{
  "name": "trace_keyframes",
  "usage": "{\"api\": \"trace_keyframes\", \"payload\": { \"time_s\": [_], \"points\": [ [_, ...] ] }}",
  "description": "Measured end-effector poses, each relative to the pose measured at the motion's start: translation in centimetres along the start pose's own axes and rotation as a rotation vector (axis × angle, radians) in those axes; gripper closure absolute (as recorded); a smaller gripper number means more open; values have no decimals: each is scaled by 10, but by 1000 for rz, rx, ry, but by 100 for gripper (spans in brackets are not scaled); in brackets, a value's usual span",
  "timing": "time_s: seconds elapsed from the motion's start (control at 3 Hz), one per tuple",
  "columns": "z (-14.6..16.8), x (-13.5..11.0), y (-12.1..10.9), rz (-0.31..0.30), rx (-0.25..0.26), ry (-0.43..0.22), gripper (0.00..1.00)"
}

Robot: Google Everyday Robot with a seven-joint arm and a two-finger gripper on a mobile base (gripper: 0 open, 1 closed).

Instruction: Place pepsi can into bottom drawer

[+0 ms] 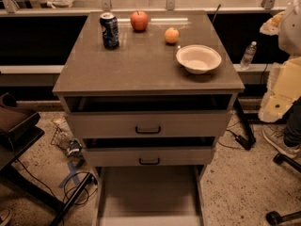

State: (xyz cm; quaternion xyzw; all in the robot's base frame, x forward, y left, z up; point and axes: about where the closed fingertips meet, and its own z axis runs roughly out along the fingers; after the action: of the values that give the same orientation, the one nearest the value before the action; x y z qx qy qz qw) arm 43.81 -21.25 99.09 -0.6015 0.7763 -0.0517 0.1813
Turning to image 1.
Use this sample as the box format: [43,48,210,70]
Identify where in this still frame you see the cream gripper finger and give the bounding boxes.
[260,11,284,36]
[258,56,301,122]

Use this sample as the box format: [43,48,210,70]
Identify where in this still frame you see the middle grey drawer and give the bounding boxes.
[83,137,215,167]

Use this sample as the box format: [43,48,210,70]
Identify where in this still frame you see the black floor cable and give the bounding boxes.
[15,158,98,207]

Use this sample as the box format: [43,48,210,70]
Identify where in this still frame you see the orange fruit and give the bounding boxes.
[165,27,180,44]

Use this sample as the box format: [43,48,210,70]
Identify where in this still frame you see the black stand leg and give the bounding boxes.
[234,99,256,151]

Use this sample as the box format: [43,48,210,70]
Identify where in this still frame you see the blue pepsi can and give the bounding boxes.
[100,12,119,49]

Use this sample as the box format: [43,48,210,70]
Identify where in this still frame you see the grey drawer cabinet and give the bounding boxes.
[52,10,246,174]

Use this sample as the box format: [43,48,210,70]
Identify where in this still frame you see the red apple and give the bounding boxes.
[130,10,149,31]

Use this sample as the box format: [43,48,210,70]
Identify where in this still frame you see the blue tape cross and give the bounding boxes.
[58,159,85,188]

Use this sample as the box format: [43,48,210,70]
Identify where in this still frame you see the top grey drawer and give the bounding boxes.
[67,94,231,138]

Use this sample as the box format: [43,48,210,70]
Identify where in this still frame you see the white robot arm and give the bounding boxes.
[258,0,301,122]

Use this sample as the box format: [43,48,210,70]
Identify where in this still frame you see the white paper bowl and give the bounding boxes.
[176,45,222,74]

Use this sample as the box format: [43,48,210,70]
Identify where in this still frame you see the grey drawer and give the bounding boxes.
[67,94,231,138]
[83,137,215,167]

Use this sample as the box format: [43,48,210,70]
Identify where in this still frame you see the dark side table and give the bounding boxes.
[0,93,93,226]

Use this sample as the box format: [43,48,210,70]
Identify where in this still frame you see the black office chair base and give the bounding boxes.
[265,153,301,226]

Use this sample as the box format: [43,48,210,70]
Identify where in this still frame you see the small wire basket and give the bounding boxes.
[51,127,72,152]

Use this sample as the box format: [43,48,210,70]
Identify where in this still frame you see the clear plastic water bottle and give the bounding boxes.
[240,41,257,70]

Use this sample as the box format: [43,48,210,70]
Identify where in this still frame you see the open bottom drawer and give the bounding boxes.
[93,166,207,226]

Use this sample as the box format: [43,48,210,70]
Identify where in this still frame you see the person's leg and shoe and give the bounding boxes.
[262,99,301,158]

